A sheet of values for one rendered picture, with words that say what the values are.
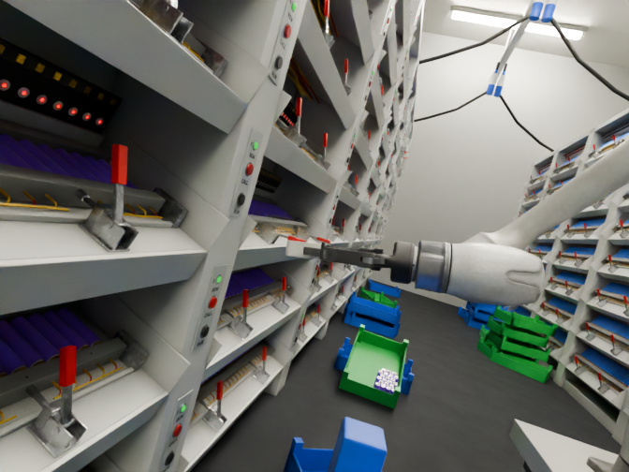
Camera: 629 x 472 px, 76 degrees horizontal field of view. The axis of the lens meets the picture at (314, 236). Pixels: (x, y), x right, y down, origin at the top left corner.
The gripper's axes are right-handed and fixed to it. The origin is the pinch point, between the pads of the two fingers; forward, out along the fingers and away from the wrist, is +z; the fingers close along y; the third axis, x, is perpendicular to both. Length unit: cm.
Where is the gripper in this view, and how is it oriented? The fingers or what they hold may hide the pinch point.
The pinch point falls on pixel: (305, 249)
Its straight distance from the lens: 77.5
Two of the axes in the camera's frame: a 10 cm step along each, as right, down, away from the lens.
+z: -9.7, -1.2, 2.1
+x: 1.2, -9.9, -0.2
